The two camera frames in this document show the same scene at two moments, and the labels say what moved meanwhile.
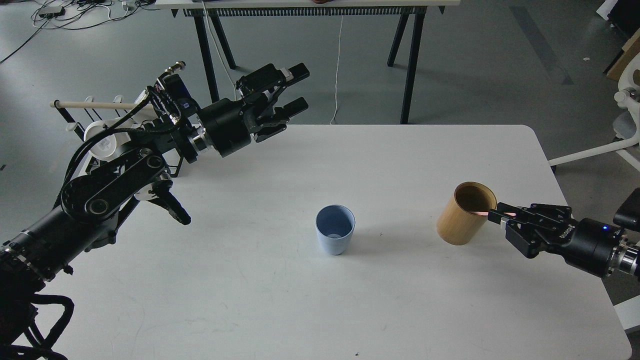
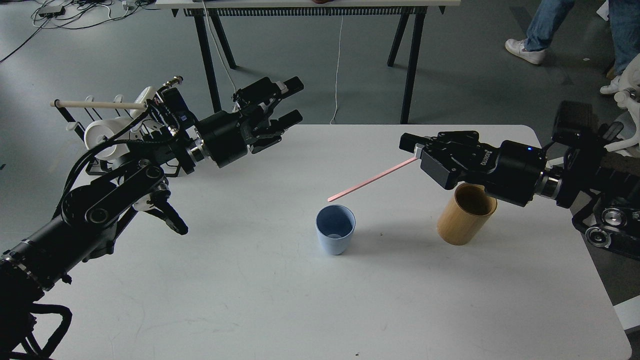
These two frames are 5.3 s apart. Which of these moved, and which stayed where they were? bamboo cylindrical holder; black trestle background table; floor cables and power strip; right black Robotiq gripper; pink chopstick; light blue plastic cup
Moved: pink chopstick; right black Robotiq gripper
Stayed: black trestle background table; light blue plastic cup; bamboo cylindrical holder; floor cables and power strip
